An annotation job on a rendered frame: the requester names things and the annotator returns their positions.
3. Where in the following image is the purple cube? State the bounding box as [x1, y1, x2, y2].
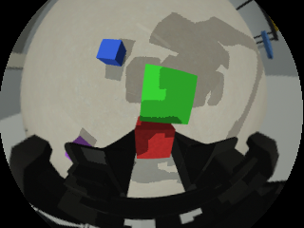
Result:
[65, 137, 91, 158]

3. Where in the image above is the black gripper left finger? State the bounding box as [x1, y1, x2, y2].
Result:
[64, 129, 137, 198]

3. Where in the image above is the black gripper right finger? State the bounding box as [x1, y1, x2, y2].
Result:
[170, 132, 238, 193]

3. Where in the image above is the blue cube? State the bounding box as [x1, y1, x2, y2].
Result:
[96, 39, 126, 67]

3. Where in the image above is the green block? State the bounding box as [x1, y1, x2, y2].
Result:
[140, 65, 198, 125]

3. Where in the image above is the red block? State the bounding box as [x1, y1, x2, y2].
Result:
[134, 117, 175, 160]

